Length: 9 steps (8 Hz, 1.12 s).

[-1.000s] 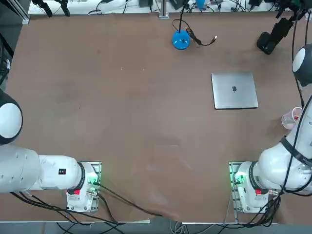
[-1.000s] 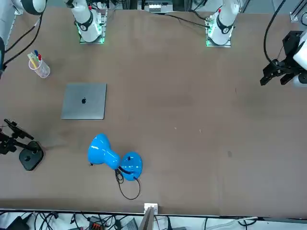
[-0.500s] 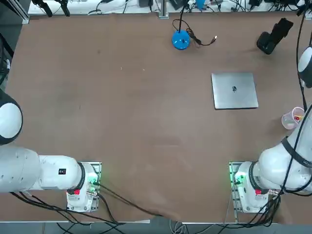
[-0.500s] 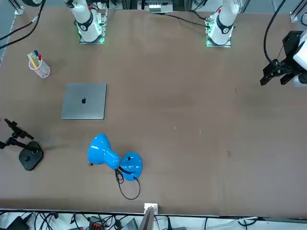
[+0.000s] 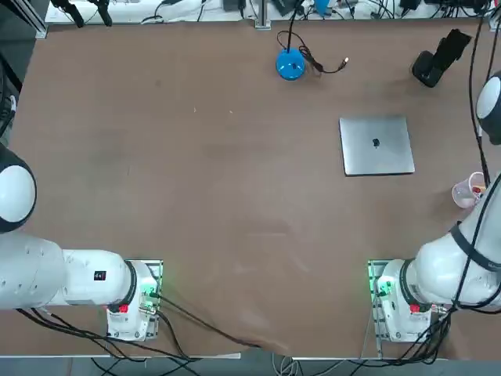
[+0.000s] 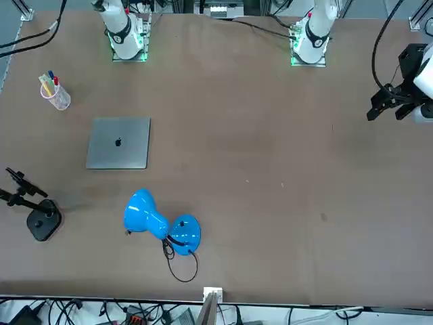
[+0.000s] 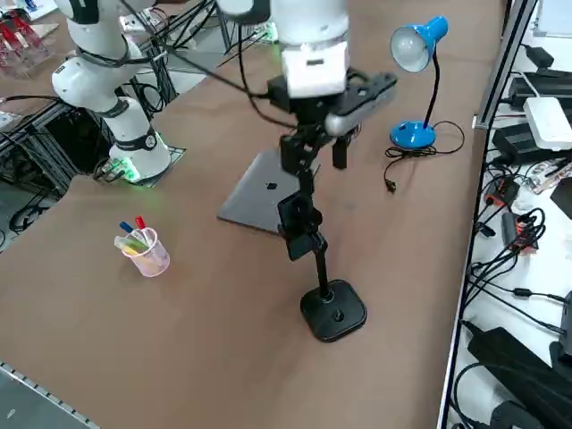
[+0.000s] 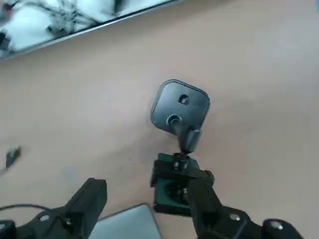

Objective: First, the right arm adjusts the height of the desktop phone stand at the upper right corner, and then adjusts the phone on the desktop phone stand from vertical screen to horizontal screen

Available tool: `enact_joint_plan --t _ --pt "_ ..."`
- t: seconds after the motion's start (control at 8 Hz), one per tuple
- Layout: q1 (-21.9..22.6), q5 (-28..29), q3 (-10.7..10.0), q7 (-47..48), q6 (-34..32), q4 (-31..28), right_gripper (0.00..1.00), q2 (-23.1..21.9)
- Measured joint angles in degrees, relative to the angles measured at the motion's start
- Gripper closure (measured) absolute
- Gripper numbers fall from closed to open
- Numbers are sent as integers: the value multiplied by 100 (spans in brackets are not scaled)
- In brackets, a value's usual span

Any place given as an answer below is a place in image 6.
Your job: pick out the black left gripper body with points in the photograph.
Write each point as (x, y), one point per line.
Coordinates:
(412, 61)

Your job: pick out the black desktop phone stand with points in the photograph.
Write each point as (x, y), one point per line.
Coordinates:
(42, 223)

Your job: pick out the black smartphone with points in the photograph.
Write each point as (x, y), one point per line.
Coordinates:
(28, 185)

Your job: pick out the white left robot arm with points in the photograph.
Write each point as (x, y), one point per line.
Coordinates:
(313, 37)

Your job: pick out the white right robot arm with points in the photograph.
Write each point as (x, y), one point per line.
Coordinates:
(121, 34)

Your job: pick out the blue desk lamp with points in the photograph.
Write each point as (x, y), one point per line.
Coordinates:
(182, 233)

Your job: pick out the grey closed laptop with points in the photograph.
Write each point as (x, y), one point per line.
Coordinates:
(118, 155)

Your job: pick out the pink mesh pen cup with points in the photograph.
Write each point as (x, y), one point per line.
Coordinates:
(62, 101)

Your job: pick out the red capped pen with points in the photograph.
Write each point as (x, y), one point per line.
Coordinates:
(56, 81)

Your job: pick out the black orange power device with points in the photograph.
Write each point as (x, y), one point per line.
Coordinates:
(137, 318)

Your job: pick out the blue capped pen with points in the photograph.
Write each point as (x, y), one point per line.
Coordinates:
(51, 74)

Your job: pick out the aluminium frame post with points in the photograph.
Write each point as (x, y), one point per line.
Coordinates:
(209, 304)
(419, 17)
(27, 10)

